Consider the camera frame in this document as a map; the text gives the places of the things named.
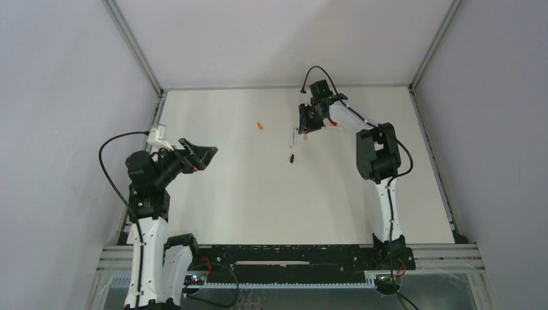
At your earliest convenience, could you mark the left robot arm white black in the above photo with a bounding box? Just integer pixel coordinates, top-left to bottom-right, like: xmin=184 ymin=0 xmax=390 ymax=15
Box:
xmin=124 ymin=138 xmax=218 ymax=309

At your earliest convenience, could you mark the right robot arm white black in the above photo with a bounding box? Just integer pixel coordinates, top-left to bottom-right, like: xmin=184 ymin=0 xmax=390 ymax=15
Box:
xmin=298 ymin=79 xmax=412 ymax=270

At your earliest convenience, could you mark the small circuit board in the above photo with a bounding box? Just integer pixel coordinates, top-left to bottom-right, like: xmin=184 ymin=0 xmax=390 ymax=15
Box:
xmin=184 ymin=274 xmax=207 ymax=287

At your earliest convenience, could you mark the right black camera cable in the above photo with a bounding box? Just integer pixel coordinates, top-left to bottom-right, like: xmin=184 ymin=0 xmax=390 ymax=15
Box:
xmin=300 ymin=65 xmax=414 ymax=310

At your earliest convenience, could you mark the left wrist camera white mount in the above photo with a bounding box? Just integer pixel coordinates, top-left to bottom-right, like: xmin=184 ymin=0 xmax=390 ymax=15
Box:
xmin=147 ymin=124 xmax=174 ymax=151

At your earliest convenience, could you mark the aluminium frame profile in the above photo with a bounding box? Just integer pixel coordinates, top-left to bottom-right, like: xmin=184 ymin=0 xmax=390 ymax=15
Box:
xmin=116 ymin=92 xmax=166 ymax=245

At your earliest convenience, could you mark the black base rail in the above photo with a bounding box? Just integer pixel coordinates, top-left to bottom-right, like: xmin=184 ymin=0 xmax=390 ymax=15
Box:
xmin=197 ymin=244 xmax=416 ymax=285

